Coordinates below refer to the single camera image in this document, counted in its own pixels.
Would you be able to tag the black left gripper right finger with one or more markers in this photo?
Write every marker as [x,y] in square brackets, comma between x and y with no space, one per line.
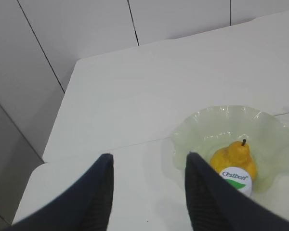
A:
[215,205]

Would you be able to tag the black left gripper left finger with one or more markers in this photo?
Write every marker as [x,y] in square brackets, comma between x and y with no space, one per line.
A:
[84,206]

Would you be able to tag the clear water bottle green label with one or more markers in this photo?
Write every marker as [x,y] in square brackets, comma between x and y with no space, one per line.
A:
[239,179]

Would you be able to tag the yellow pear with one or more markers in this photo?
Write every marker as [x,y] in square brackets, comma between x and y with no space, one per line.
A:
[237,154]

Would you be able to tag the green wavy glass plate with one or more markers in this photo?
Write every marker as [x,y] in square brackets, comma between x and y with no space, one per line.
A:
[216,127]

